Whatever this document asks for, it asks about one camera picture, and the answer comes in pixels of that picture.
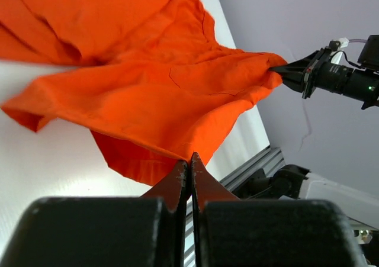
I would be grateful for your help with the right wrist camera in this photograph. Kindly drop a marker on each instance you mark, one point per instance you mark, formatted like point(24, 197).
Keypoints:
point(337, 45)

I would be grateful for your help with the aluminium mounting rail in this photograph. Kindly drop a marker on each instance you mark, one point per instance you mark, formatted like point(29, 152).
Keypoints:
point(269, 159)

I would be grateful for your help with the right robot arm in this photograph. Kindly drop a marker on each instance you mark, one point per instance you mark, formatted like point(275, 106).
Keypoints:
point(296, 183)

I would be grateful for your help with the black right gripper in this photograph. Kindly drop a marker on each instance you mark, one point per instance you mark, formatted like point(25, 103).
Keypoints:
point(356, 82)

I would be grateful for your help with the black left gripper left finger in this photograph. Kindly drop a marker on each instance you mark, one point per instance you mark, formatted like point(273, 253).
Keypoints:
point(105, 231)

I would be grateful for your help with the orange shorts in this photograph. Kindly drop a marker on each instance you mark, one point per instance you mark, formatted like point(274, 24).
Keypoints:
point(148, 78)

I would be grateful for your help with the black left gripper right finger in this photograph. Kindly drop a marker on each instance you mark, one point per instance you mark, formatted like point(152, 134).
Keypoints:
point(229, 231)

